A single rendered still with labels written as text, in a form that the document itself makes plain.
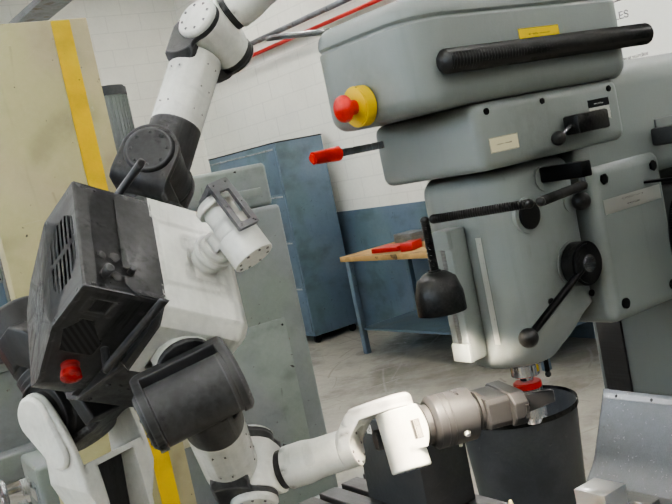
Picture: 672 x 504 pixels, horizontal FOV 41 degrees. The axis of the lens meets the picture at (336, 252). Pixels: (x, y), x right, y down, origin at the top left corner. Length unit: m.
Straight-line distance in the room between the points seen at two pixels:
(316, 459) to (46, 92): 1.79
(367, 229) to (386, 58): 7.55
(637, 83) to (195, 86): 0.75
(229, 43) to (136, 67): 9.53
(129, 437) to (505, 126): 0.88
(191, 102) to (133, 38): 9.66
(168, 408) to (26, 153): 1.76
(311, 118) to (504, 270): 7.95
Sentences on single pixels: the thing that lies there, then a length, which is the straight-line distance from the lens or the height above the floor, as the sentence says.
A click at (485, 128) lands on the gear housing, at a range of 1.32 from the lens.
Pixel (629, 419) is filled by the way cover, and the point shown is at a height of 1.08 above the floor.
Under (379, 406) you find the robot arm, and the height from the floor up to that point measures 1.30.
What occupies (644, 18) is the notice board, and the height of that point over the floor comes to 2.20.
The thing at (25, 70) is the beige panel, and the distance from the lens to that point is 2.96.
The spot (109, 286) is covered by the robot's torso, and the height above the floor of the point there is 1.58.
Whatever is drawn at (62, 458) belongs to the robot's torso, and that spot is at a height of 1.30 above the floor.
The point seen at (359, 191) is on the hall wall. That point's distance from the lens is 8.82.
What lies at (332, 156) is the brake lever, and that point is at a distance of 1.40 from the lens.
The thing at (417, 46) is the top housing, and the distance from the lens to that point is 1.27.
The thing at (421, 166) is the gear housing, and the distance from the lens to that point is 1.41.
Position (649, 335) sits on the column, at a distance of 1.84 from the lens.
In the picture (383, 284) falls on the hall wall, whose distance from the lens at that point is 8.82.
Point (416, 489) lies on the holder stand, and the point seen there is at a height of 1.02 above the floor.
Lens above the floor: 1.69
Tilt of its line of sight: 5 degrees down
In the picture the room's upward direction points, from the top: 12 degrees counter-clockwise
